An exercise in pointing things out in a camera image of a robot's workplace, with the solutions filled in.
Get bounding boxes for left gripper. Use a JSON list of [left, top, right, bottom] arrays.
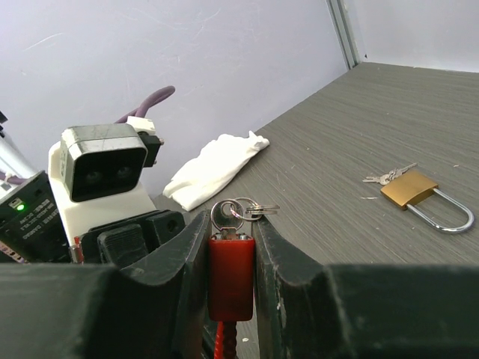
[[70, 209, 186, 268]]

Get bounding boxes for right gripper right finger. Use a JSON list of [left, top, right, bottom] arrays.
[[253, 218, 478, 358]]

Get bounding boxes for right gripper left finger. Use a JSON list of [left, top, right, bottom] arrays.
[[1, 212, 210, 358]]

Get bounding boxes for brass padlock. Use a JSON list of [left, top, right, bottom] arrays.
[[362, 163, 475, 235]]

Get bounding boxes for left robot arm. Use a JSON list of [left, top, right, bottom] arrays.
[[1, 117, 185, 267]]

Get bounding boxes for white cloth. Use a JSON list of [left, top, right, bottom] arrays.
[[162, 132, 269, 212]]

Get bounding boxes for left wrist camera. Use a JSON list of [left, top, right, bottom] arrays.
[[47, 116, 163, 248]]

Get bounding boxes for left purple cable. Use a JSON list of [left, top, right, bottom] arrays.
[[114, 85, 177, 125]]

